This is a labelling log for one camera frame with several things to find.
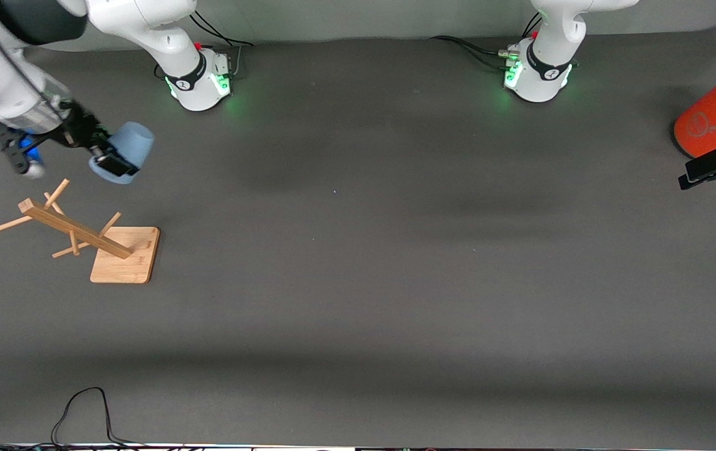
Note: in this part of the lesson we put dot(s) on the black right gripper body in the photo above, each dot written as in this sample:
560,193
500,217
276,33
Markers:
84,131

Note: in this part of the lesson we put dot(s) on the light blue plastic cup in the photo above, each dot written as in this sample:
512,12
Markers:
135,141

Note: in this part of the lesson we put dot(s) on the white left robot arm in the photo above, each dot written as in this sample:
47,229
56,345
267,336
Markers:
552,37

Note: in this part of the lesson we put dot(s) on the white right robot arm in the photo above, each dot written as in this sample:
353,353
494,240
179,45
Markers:
13,75

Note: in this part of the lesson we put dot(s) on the wooden cup rack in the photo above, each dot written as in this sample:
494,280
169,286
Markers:
126,257

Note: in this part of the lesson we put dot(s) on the dark grey table mat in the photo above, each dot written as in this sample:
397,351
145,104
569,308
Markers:
358,313

